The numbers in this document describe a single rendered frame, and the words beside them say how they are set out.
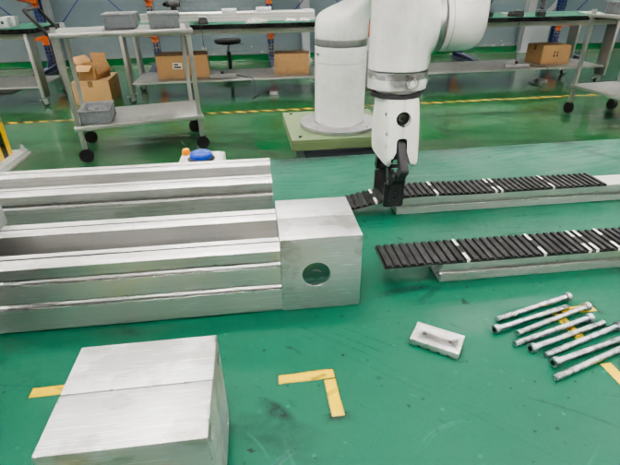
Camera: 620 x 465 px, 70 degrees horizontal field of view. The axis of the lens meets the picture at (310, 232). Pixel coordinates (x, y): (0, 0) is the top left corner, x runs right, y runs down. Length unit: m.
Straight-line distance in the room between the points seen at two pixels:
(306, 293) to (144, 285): 0.18
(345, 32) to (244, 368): 0.76
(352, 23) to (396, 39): 0.41
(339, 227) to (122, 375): 0.27
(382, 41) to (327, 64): 0.42
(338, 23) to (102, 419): 0.88
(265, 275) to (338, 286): 0.08
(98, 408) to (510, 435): 0.32
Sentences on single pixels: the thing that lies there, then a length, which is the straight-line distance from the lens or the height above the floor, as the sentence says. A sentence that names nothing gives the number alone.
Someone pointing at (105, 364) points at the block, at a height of 0.87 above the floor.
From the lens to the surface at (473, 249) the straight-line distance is 0.60.
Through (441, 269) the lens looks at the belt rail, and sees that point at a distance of 0.57.
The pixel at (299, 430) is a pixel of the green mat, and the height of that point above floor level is 0.78.
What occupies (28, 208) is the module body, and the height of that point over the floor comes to 0.84.
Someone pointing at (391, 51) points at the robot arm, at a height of 1.03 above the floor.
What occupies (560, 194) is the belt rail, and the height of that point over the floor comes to 0.80.
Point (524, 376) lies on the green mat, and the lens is 0.49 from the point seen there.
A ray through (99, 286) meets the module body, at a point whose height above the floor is 0.83.
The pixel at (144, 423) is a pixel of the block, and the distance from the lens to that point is 0.31.
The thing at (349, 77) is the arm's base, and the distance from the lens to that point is 1.05.
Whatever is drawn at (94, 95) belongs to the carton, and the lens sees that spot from 5.58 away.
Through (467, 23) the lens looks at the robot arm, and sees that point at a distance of 0.66.
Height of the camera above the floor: 1.11
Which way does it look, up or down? 29 degrees down
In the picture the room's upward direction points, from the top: 1 degrees counter-clockwise
